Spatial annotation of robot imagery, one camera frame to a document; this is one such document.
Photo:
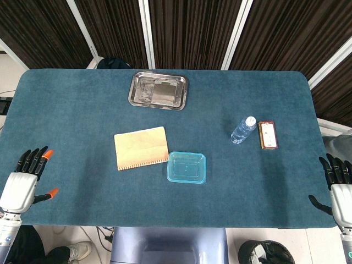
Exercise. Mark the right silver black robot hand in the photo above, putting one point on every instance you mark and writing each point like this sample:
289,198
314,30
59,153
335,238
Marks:
342,198

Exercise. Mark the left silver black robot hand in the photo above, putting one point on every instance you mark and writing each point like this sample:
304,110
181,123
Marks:
19,189

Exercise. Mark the teal plastic container lid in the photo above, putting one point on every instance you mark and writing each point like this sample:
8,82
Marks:
170,176

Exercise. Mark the clear teal-rimmed plastic container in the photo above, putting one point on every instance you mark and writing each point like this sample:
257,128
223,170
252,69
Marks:
187,169

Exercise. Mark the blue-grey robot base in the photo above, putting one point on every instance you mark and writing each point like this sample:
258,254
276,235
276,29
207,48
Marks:
165,244

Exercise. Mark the grey cloth bundle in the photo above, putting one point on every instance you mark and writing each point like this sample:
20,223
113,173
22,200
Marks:
338,145

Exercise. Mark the black trousers leg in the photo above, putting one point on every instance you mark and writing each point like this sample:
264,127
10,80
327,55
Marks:
30,247

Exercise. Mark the black floor device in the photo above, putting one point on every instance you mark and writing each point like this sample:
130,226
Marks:
4,105

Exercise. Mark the white sneaker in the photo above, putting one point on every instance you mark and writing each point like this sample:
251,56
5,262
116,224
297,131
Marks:
81,250

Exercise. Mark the black waste bin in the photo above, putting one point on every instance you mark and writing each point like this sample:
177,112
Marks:
264,253

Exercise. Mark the blue felt table cloth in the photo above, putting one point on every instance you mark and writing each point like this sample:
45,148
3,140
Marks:
82,110

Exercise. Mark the clear water bottle white cap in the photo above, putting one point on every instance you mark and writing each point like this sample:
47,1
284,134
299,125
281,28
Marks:
242,132

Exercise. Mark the kraft spiral notebook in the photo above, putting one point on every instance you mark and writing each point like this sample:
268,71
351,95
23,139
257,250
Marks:
140,147

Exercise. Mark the black bag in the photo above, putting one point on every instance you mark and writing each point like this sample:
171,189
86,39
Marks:
112,63

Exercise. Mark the stainless steel tray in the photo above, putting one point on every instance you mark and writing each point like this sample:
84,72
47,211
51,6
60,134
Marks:
162,93

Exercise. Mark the dark partition panel white frame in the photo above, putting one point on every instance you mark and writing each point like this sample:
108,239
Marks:
35,27
338,93
192,33
115,27
288,33

